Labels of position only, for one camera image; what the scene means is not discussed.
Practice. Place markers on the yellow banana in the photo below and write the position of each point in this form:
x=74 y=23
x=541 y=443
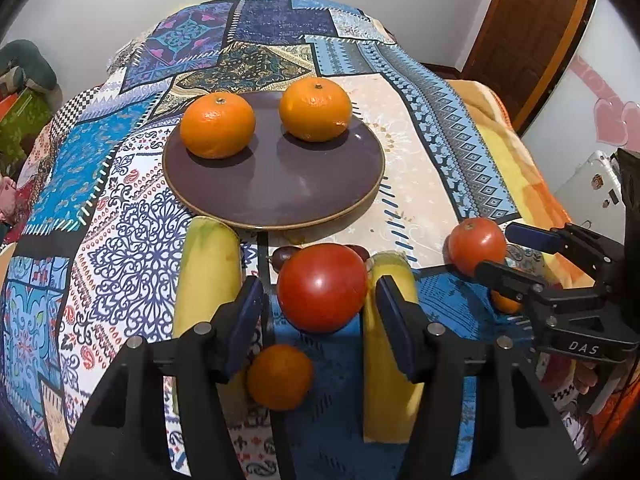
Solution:
x=205 y=270
x=382 y=400

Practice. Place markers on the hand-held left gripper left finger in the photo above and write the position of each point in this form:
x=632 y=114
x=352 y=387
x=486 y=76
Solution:
x=247 y=320

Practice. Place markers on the small mandarin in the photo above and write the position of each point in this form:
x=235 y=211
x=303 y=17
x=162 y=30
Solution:
x=280 y=377
x=505 y=305

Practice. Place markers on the brown wooden door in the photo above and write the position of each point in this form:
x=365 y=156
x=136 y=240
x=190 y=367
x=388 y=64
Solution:
x=525 y=35

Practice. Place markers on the green box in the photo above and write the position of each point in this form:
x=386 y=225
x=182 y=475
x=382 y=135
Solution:
x=22 y=125

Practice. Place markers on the small red tomato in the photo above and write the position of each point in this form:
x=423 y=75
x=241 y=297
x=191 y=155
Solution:
x=475 y=245

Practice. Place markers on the person's right hand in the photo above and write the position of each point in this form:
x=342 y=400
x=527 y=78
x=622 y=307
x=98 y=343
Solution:
x=584 y=377

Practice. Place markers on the large orange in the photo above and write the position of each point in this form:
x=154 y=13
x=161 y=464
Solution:
x=315 y=110
x=217 y=127

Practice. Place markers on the orange yellow blanket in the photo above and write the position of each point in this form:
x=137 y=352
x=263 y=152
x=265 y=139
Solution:
x=515 y=160

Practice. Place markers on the dark purple plum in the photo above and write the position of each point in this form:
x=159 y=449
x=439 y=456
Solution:
x=282 y=257
x=359 y=251

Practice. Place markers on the dark purple plate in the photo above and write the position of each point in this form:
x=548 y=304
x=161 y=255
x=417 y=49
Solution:
x=280 y=185

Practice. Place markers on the large red tomato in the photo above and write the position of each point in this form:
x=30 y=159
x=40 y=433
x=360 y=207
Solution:
x=320 y=287

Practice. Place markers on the silver suitcase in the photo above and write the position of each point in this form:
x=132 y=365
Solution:
x=590 y=185

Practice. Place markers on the patchwork printed blanket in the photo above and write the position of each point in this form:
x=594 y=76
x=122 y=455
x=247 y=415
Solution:
x=125 y=210

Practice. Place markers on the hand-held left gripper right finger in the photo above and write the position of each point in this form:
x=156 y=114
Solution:
x=395 y=330

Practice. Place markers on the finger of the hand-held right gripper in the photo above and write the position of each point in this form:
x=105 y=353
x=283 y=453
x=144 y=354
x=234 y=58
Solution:
x=505 y=276
x=530 y=237

